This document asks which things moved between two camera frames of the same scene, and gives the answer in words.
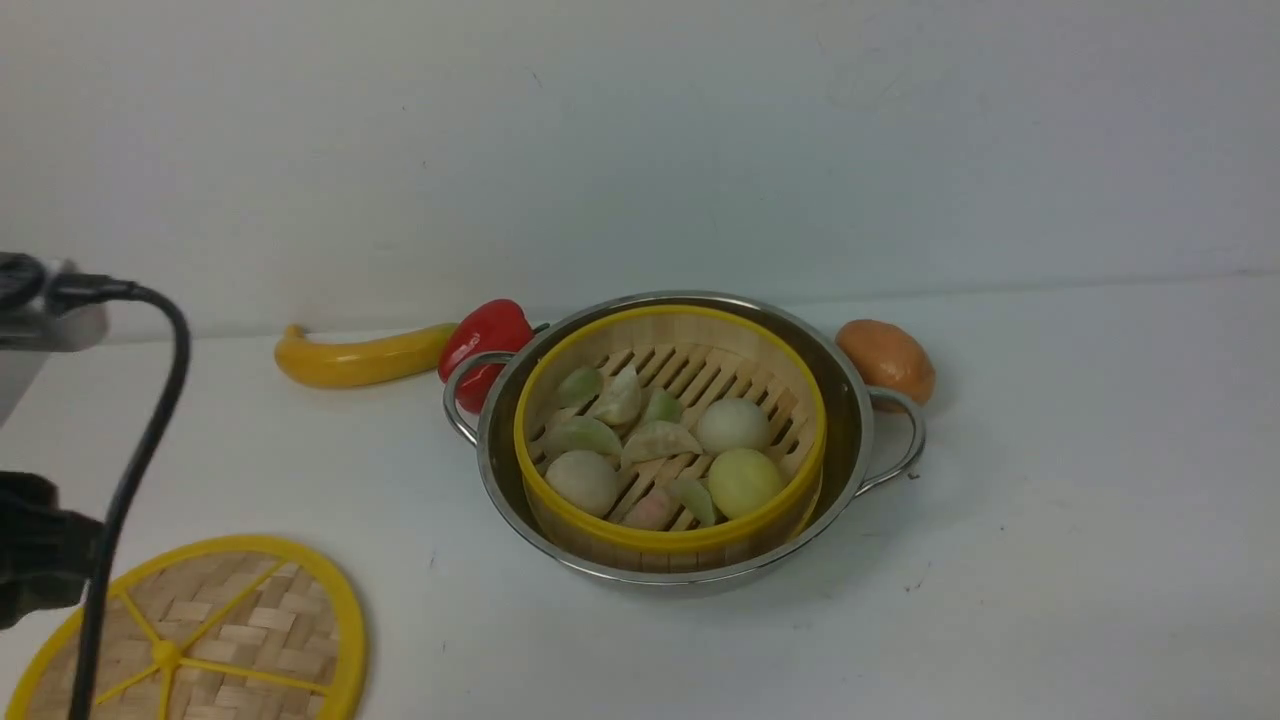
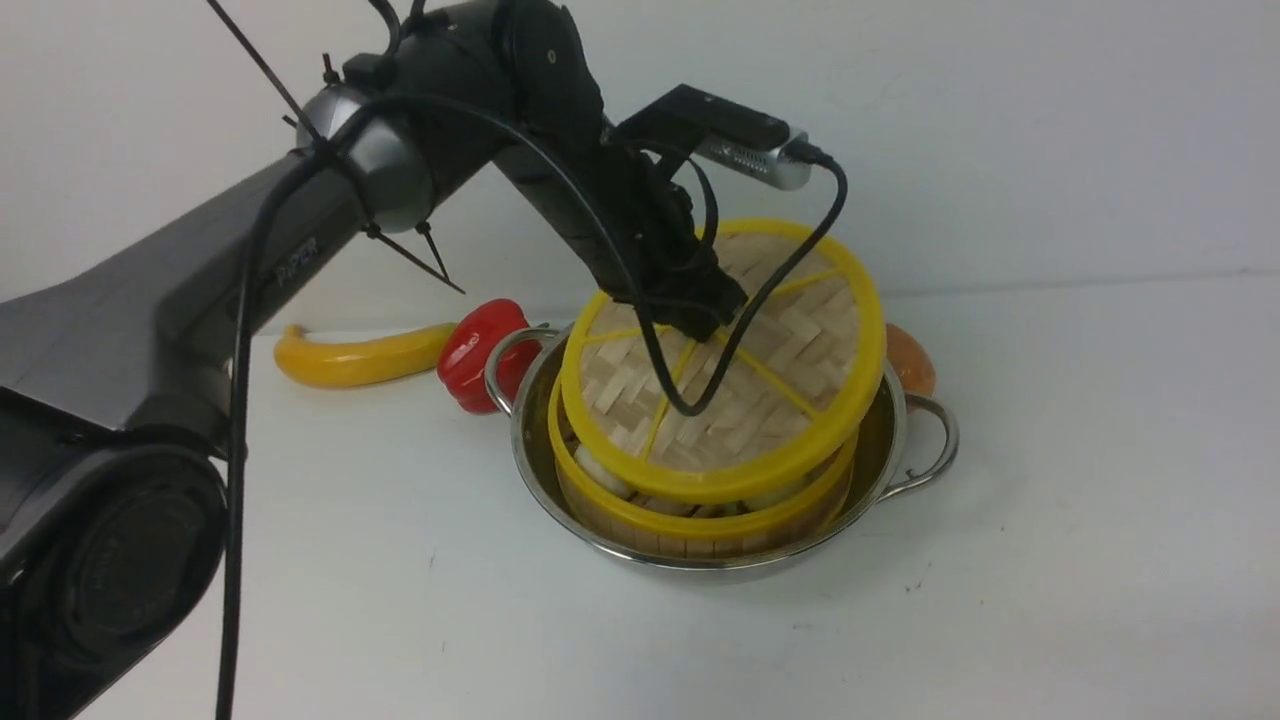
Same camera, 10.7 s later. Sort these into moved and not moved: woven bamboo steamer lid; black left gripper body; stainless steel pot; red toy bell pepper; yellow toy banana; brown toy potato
Moved: stainless steel pot; woven bamboo steamer lid; black left gripper body
Not moved: red toy bell pepper; yellow toy banana; brown toy potato
